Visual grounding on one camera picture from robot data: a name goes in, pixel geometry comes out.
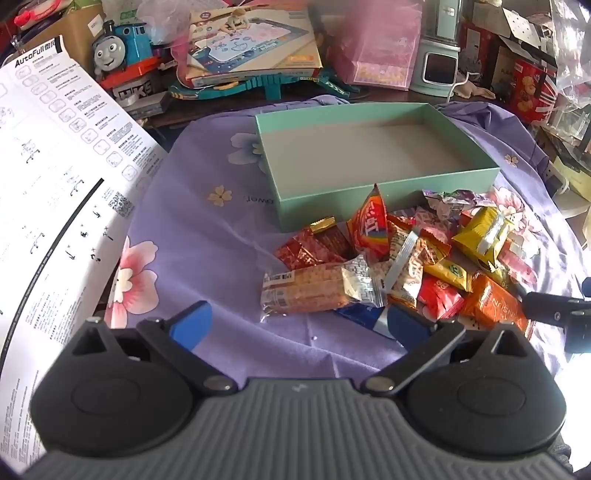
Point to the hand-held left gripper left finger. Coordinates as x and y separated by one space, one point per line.
191 323

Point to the long golden yellow snack packet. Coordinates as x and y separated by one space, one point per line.
450 273

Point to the pink gift bag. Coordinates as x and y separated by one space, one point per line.
383 46

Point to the clear plastic bag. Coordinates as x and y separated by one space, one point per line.
161 21
572 41

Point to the pink white patterned snack packet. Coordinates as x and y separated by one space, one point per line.
427 221

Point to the teal plastic toy track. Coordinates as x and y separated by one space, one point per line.
272 83

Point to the plain orange snack packet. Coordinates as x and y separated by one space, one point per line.
489 300

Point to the dark red box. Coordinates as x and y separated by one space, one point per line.
478 50

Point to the red biscuit box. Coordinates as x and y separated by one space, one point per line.
531 87

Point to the mint green cardboard box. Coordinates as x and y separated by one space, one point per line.
369 152

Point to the shiny red patterned snack packet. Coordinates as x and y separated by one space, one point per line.
298 251

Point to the orange white-striped snack packet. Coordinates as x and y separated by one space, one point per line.
411 263

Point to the cream box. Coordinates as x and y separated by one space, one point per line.
572 180

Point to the dark red gold-edged snack packet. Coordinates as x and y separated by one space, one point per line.
332 240

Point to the red yellow-edged snack packet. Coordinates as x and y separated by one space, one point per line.
438 295

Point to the red and white snack packet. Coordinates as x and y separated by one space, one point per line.
519 261

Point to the beige crumpled cloth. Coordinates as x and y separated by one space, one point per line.
475 87

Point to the blue toy train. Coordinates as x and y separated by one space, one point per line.
131 41

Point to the colourful drawing mat toy box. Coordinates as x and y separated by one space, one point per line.
249 41

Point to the mint green appliance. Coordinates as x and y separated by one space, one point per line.
434 69

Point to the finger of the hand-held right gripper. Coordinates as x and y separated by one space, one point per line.
549 311

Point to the purple floral cloth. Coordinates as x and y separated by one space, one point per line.
207 258

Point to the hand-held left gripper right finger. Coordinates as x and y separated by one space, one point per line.
401 323

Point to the clear-wrapped biscuit packet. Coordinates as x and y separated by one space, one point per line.
314 288

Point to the purple silver snack packet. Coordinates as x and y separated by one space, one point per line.
450 201

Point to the black box with white letters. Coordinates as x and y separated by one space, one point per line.
138 99

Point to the brown cardboard box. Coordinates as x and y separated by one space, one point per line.
83 32

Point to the white perforated card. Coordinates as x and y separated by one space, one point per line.
526 25

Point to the yellow silver-striped snack packet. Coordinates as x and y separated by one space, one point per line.
480 230

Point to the blue snack packet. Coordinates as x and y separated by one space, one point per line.
364 316

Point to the white printed instruction sheet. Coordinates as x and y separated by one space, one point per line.
55 184

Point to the orange-red rainbow candy packet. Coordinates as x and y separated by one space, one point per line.
369 221

